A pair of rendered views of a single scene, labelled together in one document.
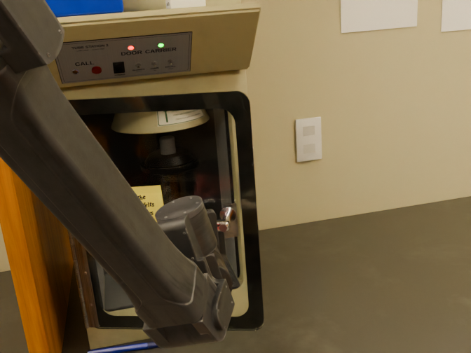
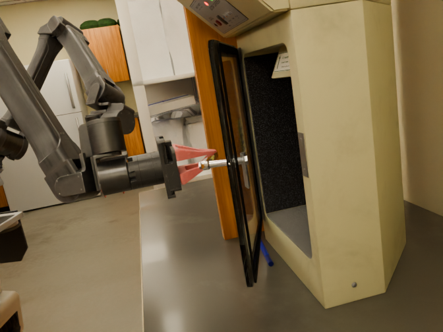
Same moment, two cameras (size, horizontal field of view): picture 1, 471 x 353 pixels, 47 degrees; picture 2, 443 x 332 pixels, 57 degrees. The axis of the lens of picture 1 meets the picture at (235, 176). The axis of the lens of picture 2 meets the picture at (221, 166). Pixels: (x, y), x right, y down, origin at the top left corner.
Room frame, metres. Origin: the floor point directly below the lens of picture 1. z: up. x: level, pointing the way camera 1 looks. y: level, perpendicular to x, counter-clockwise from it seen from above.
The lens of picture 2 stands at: (0.78, -0.63, 1.34)
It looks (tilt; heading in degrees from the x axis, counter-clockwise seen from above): 13 degrees down; 92
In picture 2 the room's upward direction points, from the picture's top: 9 degrees counter-clockwise
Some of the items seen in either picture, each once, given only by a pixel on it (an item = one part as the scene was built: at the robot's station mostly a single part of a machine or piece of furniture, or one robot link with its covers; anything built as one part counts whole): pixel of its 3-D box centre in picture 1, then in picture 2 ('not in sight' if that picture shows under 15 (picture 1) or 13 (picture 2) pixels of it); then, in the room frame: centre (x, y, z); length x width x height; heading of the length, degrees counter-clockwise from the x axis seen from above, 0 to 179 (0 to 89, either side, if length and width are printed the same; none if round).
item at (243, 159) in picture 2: not in sight; (243, 170); (0.79, 0.01, 1.18); 0.02 x 0.02 x 0.06; 81
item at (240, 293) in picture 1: (162, 220); (240, 153); (0.80, 0.12, 1.19); 0.30 x 0.01 x 0.40; 81
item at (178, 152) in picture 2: not in sight; (191, 163); (0.71, 0.07, 1.20); 0.09 x 0.07 x 0.07; 11
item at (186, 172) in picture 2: not in sight; (190, 159); (0.71, 0.07, 1.20); 0.09 x 0.07 x 0.07; 11
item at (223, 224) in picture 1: (203, 221); (218, 159); (0.76, 0.05, 1.20); 0.10 x 0.05 x 0.03; 81
